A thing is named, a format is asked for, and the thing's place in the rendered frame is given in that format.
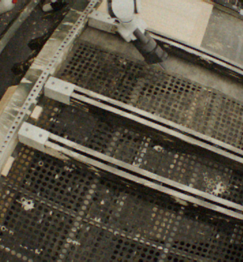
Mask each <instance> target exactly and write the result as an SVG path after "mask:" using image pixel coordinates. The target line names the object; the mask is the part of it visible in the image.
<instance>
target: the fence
mask: <svg viewBox="0 0 243 262"><path fill-rule="evenodd" d="M202 1H204V2H207V3H209V4H212V5H213V8H217V9H219V10H222V11H224V12H226V13H228V14H231V15H233V16H235V17H237V18H240V19H242V20H243V10H241V11H240V13H237V12H234V11H233V10H230V9H229V8H226V7H224V6H221V5H219V4H217V3H214V2H212V1H209V0H202Z"/></svg>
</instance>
